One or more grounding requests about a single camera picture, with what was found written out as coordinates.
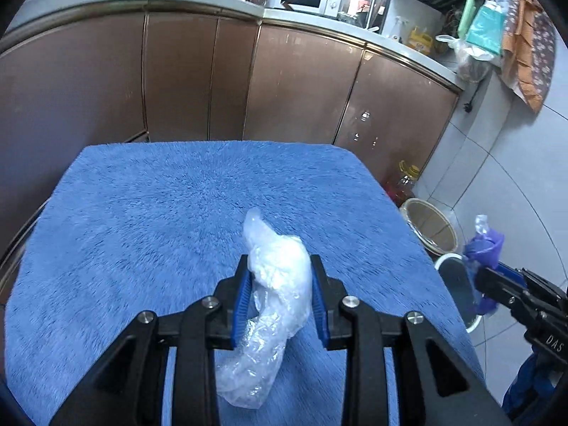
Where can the green cloth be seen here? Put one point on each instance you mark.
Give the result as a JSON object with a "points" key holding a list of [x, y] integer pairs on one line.
{"points": [[466, 13]]}

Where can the woven wastebasket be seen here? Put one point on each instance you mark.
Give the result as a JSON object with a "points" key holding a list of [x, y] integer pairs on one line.
{"points": [[430, 228]]}

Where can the filled white plastic bag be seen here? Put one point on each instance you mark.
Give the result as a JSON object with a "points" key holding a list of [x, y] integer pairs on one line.
{"points": [[470, 60]]}

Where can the blue fluffy mat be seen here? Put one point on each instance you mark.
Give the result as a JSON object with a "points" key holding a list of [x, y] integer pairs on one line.
{"points": [[155, 230]]}

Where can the cooking oil bottle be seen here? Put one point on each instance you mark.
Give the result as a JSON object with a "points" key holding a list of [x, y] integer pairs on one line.
{"points": [[406, 182]]}

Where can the orange patterned apron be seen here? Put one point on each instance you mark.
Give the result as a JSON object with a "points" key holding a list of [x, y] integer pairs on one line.
{"points": [[528, 49]]}

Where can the teal bag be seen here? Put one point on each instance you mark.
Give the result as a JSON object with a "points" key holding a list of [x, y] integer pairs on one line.
{"points": [[486, 31]]}

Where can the white spray bottle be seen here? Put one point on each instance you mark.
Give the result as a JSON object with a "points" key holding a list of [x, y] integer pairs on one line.
{"points": [[396, 27]]}

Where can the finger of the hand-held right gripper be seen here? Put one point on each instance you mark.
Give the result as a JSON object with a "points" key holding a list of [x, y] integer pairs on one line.
{"points": [[499, 286]]}

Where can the white trash bin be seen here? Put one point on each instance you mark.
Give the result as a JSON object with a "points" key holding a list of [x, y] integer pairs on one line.
{"points": [[457, 284]]}

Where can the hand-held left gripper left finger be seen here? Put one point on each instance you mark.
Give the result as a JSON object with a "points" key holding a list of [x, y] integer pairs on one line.
{"points": [[239, 306]]}

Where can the clear plastic bag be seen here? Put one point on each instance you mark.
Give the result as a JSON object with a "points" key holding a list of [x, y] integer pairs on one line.
{"points": [[279, 270]]}

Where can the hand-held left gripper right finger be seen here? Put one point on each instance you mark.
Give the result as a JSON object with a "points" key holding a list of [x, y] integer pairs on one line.
{"points": [[318, 308]]}

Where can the purple plastic wrapper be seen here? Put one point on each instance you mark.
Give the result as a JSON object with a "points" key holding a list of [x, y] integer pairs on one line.
{"points": [[483, 248]]}

